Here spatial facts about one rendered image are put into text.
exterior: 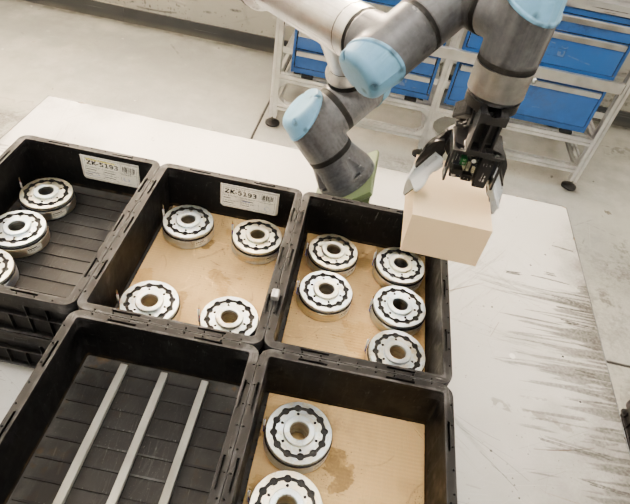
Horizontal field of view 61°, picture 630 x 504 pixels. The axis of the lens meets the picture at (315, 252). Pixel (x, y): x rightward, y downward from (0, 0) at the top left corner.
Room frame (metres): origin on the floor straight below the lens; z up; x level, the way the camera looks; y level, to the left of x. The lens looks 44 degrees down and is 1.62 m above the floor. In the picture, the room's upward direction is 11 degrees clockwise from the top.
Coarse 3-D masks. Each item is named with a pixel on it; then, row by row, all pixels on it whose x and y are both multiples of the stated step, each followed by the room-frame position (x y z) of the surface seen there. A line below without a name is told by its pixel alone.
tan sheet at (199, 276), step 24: (216, 216) 0.86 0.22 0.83; (216, 240) 0.79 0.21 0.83; (144, 264) 0.69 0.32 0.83; (168, 264) 0.70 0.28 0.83; (192, 264) 0.71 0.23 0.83; (216, 264) 0.72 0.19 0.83; (240, 264) 0.73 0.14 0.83; (264, 264) 0.75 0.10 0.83; (192, 288) 0.65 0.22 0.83; (216, 288) 0.66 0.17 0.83; (240, 288) 0.67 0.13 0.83; (264, 288) 0.68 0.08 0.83; (192, 312) 0.59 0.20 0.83
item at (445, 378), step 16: (304, 208) 0.82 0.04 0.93; (368, 208) 0.86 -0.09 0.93; (384, 208) 0.87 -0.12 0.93; (288, 256) 0.68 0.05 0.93; (288, 272) 0.64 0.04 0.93; (448, 288) 0.68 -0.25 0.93; (448, 304) 0.64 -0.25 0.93; (272, 320) 0.53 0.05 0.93; (448, 320) 0.60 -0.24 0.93; (272, 336) 0.50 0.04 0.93; (448, 336) 0.57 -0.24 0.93; (304, 352) 0.48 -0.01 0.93; (320, 352) 0.49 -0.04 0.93; (448, 352) 0.54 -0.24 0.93; (368, 368) 0.48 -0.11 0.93; (384, 368) 0.48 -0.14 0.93; (400, 368) 0.49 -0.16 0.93; (448, 368) 0.50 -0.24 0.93
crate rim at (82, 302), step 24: (168, 168) 0.87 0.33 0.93; (192, 168) 0.88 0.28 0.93; (144, 192) 0.78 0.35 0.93; (288, 192) 0.87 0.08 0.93; (120, 240) 0.64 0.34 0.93; (288, 240) 0.72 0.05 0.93; (96, 312) 0.49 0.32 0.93; (120, 312) 0.50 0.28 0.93; (264, 312) 0.56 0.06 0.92; (216, 336) 0.48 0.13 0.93; (240, 336) 0.49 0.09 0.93; (264, 336) 0.50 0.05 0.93
